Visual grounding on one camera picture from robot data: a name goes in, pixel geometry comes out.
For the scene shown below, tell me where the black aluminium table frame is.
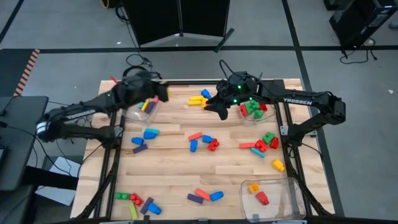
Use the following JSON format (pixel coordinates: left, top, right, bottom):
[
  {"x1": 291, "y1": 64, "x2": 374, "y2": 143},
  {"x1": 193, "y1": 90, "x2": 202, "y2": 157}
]
[{"x1": 72, "y1": 79, "x2": 336, "y2": 220}]

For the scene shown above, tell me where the black divider foot bar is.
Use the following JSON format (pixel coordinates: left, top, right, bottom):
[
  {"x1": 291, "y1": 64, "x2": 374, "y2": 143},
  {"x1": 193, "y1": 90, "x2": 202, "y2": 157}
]
[{"x1": 213, "y1": 27, "x2": 236, "y2": 54}]

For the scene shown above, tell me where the black coiled floor cable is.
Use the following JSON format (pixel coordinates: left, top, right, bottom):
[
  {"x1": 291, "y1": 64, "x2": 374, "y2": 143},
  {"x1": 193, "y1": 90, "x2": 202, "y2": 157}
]
[{"x1": 122, "y1": 54, "x2": 154, "y2": 80}]

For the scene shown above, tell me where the black side desk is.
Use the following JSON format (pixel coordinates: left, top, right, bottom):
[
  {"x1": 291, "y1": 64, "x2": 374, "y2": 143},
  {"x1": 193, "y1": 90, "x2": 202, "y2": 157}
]
[{"x1": 0, "y1": 95, "x2": 50, "y2": 191}]

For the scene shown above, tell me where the clear plastic bin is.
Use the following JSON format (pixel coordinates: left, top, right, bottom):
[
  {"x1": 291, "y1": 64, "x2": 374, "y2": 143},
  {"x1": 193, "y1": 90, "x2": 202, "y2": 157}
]
[
  {"x1": 239, "y1": 177, "x2": 307, "y2": 223},
  {"x1": 119, "y1": 77, "x2": 165, "y2": 126},
  {"x1": 235, "y1": 73, "x2": 286, "y2": 126}
]

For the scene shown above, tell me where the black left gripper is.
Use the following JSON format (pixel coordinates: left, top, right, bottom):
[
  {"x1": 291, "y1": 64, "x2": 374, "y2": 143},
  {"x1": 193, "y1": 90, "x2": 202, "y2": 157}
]
[{"x1": 110, "y1": 72, "x2": 171, "y2": 109}]

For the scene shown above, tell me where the black room divider panel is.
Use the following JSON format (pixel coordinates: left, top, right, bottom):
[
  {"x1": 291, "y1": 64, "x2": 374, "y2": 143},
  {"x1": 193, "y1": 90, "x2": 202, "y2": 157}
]
[
  {"x1": 179, "y1": 0, "x2": 231, "y2": 38},
  {"x1": 123, "y1": 0, "x2": 182, "y2": 47}
]

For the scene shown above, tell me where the black mat with striped edge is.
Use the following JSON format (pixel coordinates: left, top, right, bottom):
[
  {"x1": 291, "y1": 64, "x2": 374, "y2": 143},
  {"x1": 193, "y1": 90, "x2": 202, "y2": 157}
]
[{"x1": 0, "y1": 48, "x2": 41, "y2": 97}]

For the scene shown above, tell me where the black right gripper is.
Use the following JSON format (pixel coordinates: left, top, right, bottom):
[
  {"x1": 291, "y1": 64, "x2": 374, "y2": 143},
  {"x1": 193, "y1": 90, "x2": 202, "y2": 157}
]
[{"x1": 205, "y1": 70, "x2": 261, "y2": 122}]

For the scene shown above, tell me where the lime long bar block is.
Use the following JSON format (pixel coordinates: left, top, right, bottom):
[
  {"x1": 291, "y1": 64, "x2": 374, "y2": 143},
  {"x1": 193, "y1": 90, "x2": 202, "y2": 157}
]
[{"x1": 128, "y1": 202, "x2": 139, "y2": 221}]

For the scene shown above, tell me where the black equipment cabinet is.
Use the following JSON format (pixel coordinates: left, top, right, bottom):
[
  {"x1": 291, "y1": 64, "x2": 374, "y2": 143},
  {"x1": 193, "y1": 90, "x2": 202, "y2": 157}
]
[{"x1": 328, "y1": 0, "x2": 398, "y2": 50}]

